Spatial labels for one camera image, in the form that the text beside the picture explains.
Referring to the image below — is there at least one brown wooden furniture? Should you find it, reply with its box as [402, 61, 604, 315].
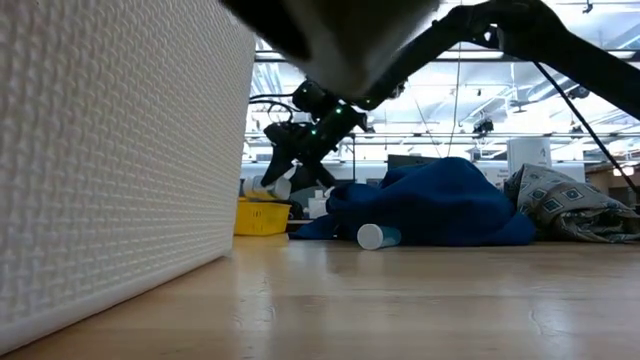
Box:
[584, 162, 640, 207]

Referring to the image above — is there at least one black overhead crossbar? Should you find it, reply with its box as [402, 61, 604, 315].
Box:
[254, 48, 640, 63]

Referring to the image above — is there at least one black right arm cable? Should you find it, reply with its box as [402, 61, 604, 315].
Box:
[533, 61, 640, 195]

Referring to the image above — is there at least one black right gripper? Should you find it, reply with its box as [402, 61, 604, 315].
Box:
[219, 0, 442, 100]

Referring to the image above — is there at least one grey patterned cloth gown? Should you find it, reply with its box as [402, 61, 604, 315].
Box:
[503, 162, 640, 245]

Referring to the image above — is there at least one blue cloth garment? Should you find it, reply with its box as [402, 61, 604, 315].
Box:
[288, 156, 538, 248]

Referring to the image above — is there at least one small yellow plastic basket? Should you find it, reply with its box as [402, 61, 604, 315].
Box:
[233, 196, 293, 237]

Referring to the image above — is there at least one black monitor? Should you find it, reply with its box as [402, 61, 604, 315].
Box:
[386, 153, 444, 171]

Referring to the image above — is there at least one clear vial with white cap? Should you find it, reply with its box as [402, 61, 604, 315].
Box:
[356, 222, 403, 252]

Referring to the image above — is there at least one white pillar box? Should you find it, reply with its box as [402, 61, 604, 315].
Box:
[506, 136, 553, 175]

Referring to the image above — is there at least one small white box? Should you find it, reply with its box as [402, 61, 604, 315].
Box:
[306, 187, 337, 220]

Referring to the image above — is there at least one white perforated plastic bin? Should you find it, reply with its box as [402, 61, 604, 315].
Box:
[0, 0, 258, 355]

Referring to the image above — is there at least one black metal stand frame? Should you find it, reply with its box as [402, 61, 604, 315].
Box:
[344, 131, 358, 184]

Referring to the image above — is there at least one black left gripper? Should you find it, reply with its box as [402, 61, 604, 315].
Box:
[259, 121, 339, 190]

